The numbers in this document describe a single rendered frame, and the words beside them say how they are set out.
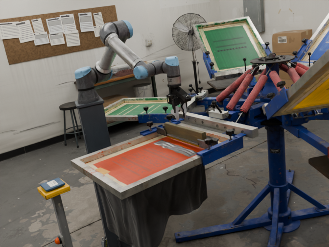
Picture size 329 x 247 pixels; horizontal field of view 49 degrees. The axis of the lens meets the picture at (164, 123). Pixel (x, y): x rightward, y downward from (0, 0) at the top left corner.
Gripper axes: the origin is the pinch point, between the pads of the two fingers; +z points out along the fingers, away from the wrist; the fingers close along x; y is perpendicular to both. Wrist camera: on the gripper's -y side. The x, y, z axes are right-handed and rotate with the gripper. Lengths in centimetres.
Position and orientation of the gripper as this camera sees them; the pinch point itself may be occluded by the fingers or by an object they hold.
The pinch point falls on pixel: (181, 117)
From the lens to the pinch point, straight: 211.0
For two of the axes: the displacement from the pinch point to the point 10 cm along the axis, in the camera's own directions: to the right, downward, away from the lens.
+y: -5.9, -1.6, 7.9
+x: -7.9, 2.9, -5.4
